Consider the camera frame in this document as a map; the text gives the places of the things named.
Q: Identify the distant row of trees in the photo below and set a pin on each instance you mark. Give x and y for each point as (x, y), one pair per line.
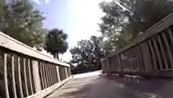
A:
(87, 53)

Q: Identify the palm tree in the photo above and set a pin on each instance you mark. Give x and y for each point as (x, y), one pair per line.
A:
(56, 41)

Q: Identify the grey concrete bridge path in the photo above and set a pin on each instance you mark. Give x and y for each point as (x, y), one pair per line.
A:
(92, 94)

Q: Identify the large leafy tree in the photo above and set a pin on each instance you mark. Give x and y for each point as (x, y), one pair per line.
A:
(15, 19)
(135, 9)

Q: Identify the pale concrete bridge railing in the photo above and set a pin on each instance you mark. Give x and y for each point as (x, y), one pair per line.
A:
(162, 50)
(18, 76)

